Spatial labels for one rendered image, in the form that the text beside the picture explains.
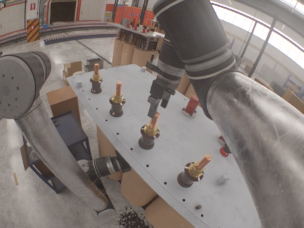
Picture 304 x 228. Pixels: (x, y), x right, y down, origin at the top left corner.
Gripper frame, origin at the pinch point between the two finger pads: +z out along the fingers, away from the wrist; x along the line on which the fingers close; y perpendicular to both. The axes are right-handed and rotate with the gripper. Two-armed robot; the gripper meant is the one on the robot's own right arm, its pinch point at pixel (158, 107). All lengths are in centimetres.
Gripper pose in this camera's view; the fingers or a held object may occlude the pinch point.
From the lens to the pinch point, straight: 54.8
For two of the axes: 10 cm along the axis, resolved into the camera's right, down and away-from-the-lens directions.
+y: 8.0, 5.2, -3.1
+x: 5.5, -4.4, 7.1
